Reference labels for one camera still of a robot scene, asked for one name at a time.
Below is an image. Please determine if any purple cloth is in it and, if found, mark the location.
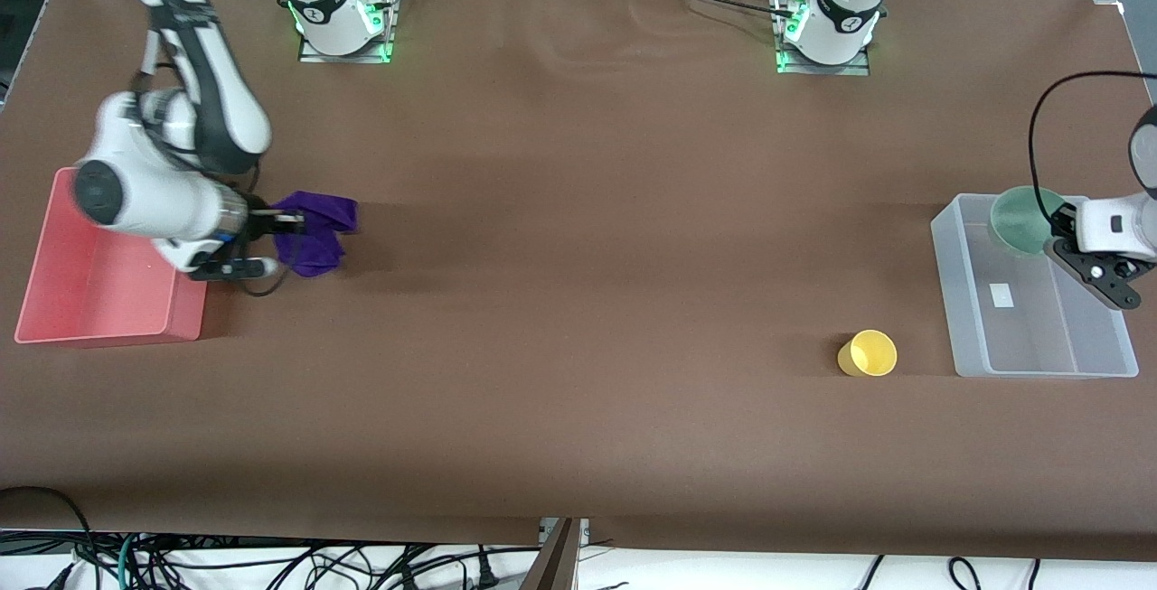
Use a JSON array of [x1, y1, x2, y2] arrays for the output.
[[269, 192, 360, 278]]

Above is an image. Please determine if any green bowl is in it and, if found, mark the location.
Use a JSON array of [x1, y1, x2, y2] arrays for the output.
[[990, 185, 1068, 257]]

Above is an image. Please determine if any yellow cup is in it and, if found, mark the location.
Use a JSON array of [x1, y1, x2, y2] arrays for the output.
[[837, 329, 898, 379]]

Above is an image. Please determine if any clear plastic box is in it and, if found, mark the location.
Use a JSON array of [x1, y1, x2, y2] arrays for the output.
[[930, 193, 1140, 379]]

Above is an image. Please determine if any pink plastic box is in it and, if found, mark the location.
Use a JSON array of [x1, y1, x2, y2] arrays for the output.
[[14, 167, 207, 345]]

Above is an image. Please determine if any brown table cover sheet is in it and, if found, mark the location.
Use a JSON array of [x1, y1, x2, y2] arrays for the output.
[[0, 0, 1157, 562]]

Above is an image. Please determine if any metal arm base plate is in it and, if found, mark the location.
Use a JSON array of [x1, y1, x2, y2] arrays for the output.
[[297, 3, 399, 65], [774, 0, 871, 77]]

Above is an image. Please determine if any dark wooden post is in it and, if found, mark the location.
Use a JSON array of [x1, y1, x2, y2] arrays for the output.
[[522, 518, 581, 590]]

